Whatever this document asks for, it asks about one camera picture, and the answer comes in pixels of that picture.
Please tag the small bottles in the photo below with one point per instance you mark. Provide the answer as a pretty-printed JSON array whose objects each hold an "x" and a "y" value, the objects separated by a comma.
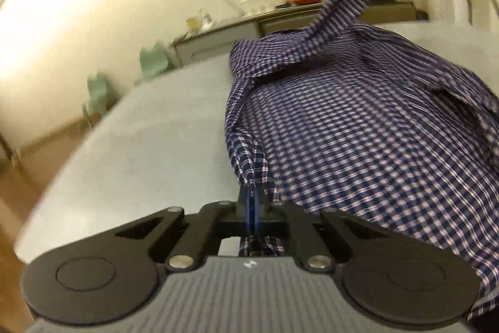
[{"x": 199, "y": 21}]

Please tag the long grey brown sideboard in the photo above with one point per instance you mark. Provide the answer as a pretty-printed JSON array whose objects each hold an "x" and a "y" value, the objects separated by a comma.
[{"x": 241, "y": 34}]

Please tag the clear glass jars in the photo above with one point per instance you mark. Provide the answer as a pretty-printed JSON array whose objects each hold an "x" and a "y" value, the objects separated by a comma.
[{"x": 255, "y": 1}]

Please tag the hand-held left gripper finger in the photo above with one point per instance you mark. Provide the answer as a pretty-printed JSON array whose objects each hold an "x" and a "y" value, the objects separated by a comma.
[
  {"x": 255, "y": 212},
  {"x": 248, "y": 212}
]

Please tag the blue plaid shirt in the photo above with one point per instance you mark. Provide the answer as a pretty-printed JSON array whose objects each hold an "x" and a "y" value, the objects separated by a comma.
[{"x": 351, "y": 145}]

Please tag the pale green chair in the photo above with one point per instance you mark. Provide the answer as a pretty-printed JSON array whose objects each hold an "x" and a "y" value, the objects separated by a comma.
[
  {"x": 156, "y": 60},
  {"x": 99, "y": 95}
]

